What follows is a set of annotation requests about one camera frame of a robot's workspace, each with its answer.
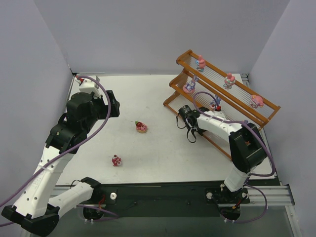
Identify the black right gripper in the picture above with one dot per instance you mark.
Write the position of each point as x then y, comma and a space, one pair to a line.
185, 113

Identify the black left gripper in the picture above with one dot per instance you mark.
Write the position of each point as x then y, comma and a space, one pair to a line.
113, 103

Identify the small purple bunny cupcake toy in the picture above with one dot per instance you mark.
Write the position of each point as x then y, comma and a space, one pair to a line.
215, 104

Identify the purple bunny sitting donut toy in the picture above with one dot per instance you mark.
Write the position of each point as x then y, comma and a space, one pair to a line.
190, 86

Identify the strawberry bear donut toy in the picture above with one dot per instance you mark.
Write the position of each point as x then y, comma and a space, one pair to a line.
141, 127

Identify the red bear cake toy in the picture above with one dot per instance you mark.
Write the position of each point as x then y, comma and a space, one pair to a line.
116, 160

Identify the pink pig clear cup toy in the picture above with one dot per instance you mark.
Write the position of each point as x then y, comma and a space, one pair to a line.
229, 81

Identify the pink pig bow toy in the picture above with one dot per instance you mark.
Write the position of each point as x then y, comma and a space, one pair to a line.
256, 101

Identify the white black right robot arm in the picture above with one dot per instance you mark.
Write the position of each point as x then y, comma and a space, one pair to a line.
245, 142

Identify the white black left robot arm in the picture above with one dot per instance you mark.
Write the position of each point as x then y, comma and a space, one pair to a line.
35, 210

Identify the orange wooden tiered shelf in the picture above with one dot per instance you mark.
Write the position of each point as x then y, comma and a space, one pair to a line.
234, 102

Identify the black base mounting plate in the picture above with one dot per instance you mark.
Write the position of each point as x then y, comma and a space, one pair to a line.
175, 199

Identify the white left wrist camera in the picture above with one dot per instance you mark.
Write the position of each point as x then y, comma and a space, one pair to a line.
88, 86

